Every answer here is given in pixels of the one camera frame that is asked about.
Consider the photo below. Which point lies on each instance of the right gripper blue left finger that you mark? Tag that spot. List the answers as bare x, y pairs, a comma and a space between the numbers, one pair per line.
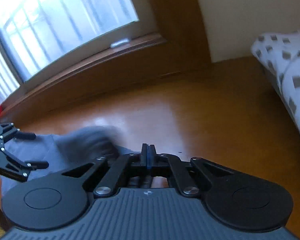
129, 170

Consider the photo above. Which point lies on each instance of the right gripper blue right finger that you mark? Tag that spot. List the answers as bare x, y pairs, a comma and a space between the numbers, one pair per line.
173, 169

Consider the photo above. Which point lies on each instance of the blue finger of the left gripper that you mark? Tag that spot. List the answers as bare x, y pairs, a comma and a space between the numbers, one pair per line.
25, 135
37, 165

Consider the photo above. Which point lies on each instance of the grey-blue sweatpants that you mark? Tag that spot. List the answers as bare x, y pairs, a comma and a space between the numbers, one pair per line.
68, 150

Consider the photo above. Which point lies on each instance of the window with metal bars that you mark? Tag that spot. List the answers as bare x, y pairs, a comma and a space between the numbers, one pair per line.
41, 38

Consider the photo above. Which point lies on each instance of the white window latch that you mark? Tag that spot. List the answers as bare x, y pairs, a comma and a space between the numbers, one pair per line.
119, 43

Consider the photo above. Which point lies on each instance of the white grey patterned folded cloth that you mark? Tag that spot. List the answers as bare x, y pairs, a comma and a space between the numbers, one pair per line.
279, 54

